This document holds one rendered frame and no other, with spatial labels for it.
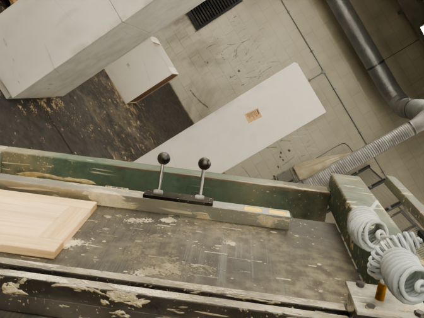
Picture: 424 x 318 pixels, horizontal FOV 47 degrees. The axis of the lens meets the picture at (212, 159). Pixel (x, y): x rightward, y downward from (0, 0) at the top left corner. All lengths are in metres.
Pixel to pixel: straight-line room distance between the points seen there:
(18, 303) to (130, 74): 5.54
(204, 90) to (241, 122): 4.54
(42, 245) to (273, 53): 8.38
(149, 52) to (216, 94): 3.30
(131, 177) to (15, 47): 2.46
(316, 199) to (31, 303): 0.99
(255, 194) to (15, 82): 2.67
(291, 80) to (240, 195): 3.36
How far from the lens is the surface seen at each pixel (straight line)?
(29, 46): 3.89
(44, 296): 0.93
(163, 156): 1.40
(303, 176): 6.96
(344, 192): 1.48
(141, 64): 6.33
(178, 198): 1.38
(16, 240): 1.18
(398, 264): 0.80
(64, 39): 3.77
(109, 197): 1.41
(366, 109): 9.42
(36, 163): 1.72
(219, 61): 9.38
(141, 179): 1.63
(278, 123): 4.90
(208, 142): 4.98
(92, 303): 0.91
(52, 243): 1.16
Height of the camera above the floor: 1.81
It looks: 11 degrees down
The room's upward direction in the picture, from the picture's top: 59 degrees clockwise
